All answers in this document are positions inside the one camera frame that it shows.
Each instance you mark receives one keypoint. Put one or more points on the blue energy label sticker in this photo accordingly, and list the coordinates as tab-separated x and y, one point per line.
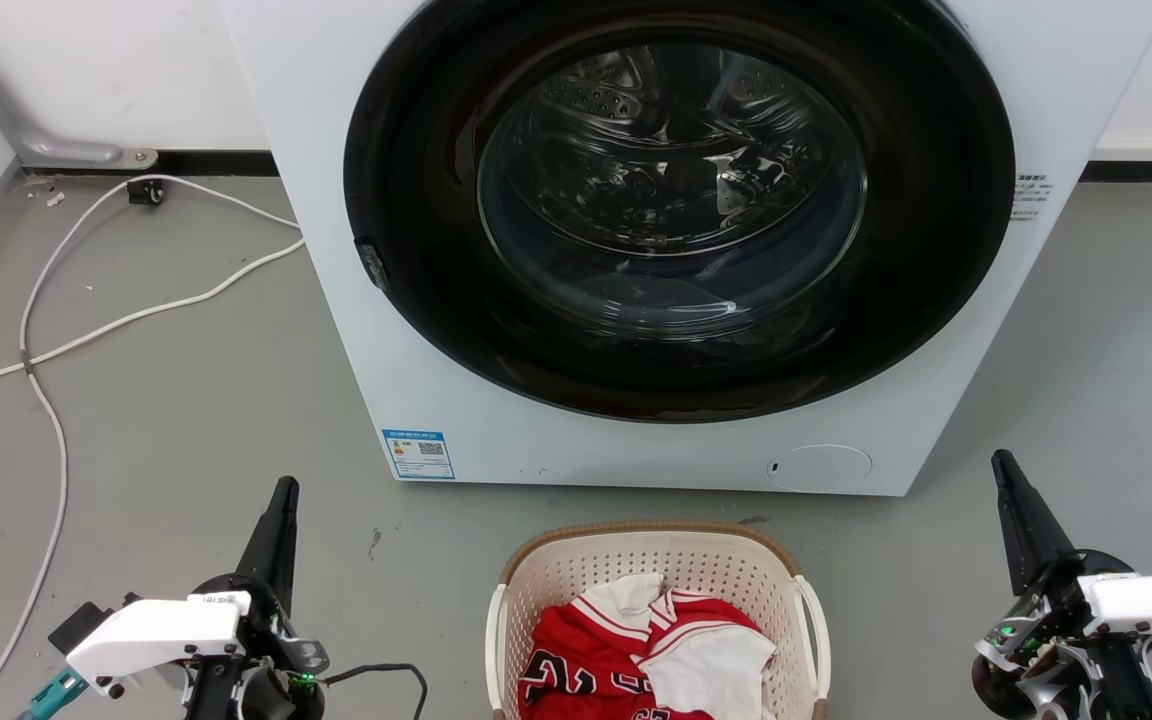
418	454

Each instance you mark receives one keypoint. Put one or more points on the small black floor bracket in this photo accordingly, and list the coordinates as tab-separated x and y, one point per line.
145	191

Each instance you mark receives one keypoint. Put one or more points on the white front-load washing machine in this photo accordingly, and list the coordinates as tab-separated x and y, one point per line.
326	150

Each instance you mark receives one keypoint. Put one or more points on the round white filter cover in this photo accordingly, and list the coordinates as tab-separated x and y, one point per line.
819	467

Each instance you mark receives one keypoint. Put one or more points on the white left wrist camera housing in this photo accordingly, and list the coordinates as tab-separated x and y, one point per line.
156	632

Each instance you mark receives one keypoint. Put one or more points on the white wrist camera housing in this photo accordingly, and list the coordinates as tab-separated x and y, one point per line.
156	632
1151	600

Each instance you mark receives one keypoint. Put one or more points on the grey wall pipe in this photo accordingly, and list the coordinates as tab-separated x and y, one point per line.
6	118

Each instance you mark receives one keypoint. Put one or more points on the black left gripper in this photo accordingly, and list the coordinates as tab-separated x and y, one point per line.
271	650

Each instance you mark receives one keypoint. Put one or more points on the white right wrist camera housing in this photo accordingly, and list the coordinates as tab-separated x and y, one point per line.
1151	600

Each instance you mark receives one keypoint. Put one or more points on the white garment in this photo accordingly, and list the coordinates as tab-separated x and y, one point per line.
716	670

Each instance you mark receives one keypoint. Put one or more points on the teal plug connector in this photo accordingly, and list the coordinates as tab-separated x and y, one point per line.
54	695

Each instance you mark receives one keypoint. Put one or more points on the beige plastic laundry basket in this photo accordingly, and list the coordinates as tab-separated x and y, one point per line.
576	560

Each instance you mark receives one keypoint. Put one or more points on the black round washer door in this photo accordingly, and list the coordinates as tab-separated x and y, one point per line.
416	200

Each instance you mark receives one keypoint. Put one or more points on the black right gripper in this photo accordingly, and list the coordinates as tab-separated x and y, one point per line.
1046	640

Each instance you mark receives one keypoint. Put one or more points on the red basketball jersey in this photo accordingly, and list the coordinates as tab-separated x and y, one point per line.
586	660

